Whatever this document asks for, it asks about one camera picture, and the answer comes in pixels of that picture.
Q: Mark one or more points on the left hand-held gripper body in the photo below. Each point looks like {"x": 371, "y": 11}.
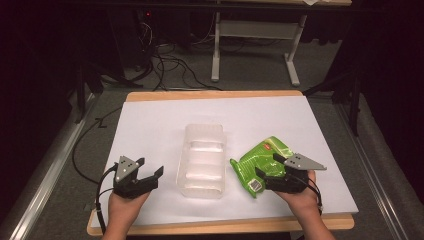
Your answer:
{"x": 124, "y": 168}

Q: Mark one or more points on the white paper sheet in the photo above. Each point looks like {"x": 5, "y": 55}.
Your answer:
{"x": 156, "y": 133}

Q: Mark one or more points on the green snack bag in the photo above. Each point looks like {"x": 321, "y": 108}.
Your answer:
{"x": 256, "y": 158}

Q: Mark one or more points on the white desk frame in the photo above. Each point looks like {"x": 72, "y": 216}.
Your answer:
{"x": 260, "y": 29}

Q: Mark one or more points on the clear plastic container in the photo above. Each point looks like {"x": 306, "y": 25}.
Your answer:
{"x": 203, "y": 160}

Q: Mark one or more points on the aluminium floor rail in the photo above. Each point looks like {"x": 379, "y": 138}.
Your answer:
{"x": 373, "y": 166}
{"x": 43, "y": 176}

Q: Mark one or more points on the person's right hand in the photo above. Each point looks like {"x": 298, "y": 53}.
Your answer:
{"x": 305, "y": 201}

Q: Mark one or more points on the dark computer tower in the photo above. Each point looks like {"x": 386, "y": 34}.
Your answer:
{"x": 133, "y": 33}

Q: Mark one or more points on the black metal stand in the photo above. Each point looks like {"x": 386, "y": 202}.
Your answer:
{"x": 81, "y": 86}
{"x": 355, "y": 96}

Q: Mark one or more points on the person's left hand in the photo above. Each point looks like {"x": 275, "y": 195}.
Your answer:
{"x": 122, "y": 208}

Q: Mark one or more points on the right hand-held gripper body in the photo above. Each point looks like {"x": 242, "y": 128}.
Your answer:
{"x": 301, "y": 162}

